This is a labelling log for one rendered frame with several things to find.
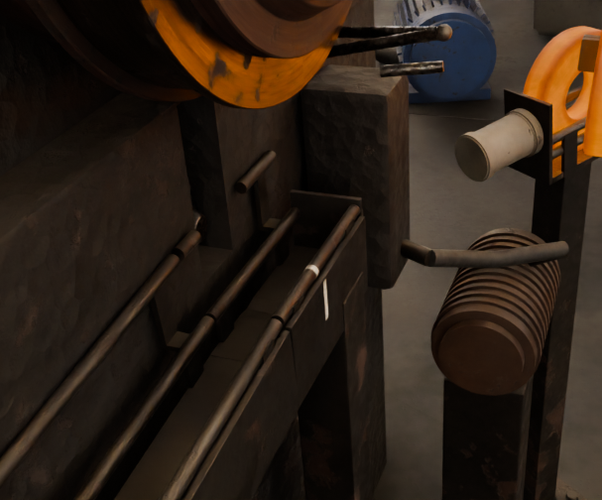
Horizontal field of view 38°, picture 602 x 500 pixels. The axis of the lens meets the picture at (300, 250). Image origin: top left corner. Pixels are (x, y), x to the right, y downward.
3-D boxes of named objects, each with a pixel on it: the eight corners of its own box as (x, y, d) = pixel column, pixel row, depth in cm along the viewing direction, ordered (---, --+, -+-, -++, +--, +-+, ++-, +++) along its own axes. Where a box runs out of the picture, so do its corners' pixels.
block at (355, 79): (304, 281, 103) (289, 85, 91) (328, 246, 110) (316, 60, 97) (393, 295, 100) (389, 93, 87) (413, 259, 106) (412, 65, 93)
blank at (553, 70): (547, 169, 115) (567, 178, 113) (501, 96, 105) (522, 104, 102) (621, 78, 116) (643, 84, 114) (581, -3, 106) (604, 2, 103)
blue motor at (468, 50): (400, 120, 282) (399, 13, 264) (390, 61, 330) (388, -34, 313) (498, 115, 280) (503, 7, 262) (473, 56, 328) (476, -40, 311)
